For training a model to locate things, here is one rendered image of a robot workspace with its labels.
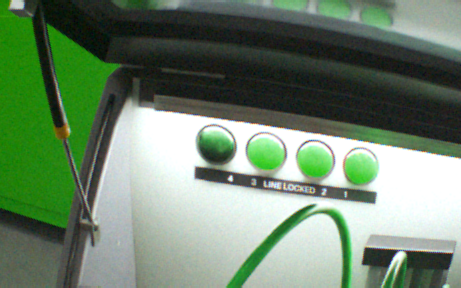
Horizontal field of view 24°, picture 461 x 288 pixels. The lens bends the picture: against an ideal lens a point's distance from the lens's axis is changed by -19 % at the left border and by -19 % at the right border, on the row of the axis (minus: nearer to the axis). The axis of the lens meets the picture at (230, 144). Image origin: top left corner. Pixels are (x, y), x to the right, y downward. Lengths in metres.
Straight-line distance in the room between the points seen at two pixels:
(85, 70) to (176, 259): 2.38
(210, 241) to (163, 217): 0.07
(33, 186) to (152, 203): 2.65
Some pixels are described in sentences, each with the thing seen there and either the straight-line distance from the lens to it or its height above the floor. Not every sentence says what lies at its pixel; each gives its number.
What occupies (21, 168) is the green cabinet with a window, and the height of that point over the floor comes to 0.28.
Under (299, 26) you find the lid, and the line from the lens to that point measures 1.24.
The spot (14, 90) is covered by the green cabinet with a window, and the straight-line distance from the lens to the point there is 4.11.
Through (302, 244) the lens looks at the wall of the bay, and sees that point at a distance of 1.54.
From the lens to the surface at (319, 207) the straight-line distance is 1.29.
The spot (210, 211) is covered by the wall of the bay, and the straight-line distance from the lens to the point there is 1.56.
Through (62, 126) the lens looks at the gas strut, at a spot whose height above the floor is 1.47.
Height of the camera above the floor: 1.95
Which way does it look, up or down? 22 degrees down
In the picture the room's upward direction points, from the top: 2 degrees clockwise
